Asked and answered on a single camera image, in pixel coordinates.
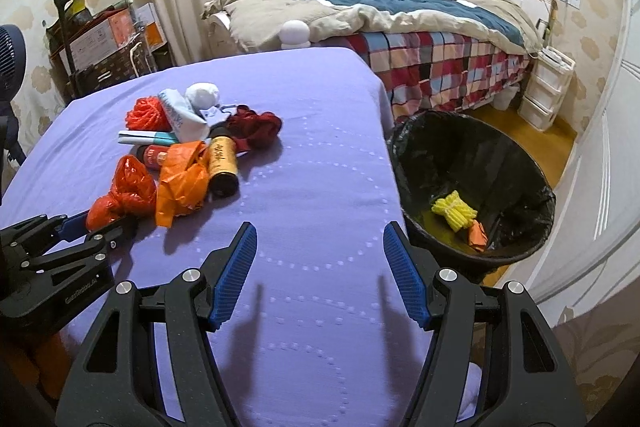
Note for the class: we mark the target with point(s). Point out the dark blue fan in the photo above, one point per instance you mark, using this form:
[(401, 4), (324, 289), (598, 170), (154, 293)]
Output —
[(7, 52)]

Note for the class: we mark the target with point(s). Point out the red plastic bag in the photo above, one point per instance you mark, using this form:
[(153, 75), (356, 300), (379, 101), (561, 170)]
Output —
[(125, 187)]

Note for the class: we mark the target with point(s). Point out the plaid bed sheet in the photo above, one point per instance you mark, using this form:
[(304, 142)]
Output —
[(440, 57)]

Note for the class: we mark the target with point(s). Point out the small orange scrap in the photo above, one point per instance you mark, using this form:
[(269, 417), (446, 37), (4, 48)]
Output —
[(477, 234)]

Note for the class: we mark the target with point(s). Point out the white plastic drawer unit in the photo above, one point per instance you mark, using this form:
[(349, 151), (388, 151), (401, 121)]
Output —
[(545, 87)]

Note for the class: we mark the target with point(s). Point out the brown bottle yellow label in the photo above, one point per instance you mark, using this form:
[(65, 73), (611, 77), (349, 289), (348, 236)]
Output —
[(222, 162)]

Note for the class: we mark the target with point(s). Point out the red foam net bundle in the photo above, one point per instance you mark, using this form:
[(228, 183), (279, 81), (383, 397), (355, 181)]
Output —
[(145, 112)]

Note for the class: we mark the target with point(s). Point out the brown patterned bag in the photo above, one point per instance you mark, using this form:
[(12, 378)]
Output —
[(110, 69)]

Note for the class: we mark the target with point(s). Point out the teal white box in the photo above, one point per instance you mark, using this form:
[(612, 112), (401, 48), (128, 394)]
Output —
[(145, 138)]

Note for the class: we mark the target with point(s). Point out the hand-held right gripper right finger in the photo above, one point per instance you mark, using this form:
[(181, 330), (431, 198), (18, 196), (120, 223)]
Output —
[(405, 277)]

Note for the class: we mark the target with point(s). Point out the small white bin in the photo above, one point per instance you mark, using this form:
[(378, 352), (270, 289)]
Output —
[(506, 99)]

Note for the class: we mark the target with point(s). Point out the yellow foam net bundle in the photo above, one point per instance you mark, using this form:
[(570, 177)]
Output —
[(452, 209)]

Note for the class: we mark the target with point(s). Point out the black lined trash bin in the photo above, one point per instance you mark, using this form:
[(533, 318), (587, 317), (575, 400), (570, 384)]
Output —
[(450, 147)]

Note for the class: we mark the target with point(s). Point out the bed with plaid cover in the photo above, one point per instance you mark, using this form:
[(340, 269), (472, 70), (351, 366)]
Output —
[(375, 2)]

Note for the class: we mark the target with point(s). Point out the black hand trolley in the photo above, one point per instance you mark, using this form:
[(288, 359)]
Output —
[(62, 32)]

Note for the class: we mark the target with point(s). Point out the dark red cloth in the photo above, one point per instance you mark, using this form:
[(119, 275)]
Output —
[(257, 127)]

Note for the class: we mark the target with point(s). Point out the white wardrobe door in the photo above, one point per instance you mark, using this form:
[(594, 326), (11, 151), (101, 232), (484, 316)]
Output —
[(615, 157)]

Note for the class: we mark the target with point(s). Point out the orange white box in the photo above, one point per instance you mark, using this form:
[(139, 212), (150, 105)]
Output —
[(150, 24)]

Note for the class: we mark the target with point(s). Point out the cardboard box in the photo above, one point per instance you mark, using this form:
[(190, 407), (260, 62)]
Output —
[(95, 39)]

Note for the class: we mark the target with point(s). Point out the small white tissue wad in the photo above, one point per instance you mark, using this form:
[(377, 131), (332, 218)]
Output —
[(216, 112)]

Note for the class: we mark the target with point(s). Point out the white blue wrapper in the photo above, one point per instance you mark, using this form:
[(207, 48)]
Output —
[(180, 119)]

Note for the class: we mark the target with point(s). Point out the white round lamp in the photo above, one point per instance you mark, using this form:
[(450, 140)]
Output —
[(295, 32)]

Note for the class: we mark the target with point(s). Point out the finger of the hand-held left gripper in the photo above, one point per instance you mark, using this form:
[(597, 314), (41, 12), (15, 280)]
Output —
[(72, 227), (95, 242)]

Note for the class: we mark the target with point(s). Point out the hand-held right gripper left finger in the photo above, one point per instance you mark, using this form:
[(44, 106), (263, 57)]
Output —
[(235, 277)]

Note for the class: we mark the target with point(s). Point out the orange plastic bag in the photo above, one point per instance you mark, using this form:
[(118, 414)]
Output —
[(180, 187)]

